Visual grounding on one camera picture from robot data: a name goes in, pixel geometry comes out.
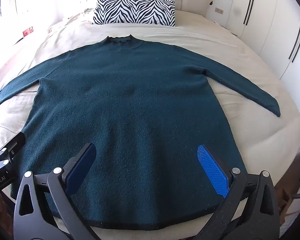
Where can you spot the small red box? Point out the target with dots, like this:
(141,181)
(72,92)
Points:
(27,31)

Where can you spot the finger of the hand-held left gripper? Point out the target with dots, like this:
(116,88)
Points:
(13,142)

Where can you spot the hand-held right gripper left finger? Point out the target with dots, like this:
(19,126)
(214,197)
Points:
(82,163)

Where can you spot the zebra print pillow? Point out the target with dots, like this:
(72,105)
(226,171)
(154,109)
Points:
(135,10)

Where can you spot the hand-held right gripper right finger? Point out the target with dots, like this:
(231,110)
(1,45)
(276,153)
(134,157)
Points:
(213,171)

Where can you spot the white wall socket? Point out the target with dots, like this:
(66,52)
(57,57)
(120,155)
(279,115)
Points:
(219,10)

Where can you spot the bed with cream sheet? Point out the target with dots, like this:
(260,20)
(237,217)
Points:
(215,42)

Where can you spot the dark teal knit sweater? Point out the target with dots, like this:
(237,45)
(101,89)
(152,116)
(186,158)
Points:
(130,105)

